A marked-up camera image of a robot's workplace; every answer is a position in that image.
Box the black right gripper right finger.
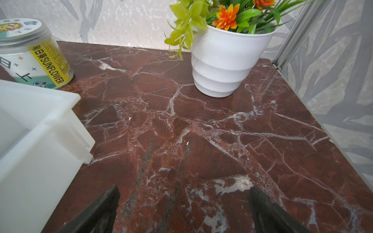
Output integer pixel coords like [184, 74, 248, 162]
[248, 186, 310, 233]

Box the artificial flower plant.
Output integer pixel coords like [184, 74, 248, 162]
[164, 0, 309, 60]

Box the white flower pot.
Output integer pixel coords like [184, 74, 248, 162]
[191, 26, 275, 98]

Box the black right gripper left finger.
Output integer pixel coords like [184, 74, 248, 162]
[58, 185, 120, 233]

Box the sunflower seed jar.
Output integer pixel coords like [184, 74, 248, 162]
[1, 18, 74, 89]

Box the white right storage bin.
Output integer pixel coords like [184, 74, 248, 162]
[1, 80, 95, 233]

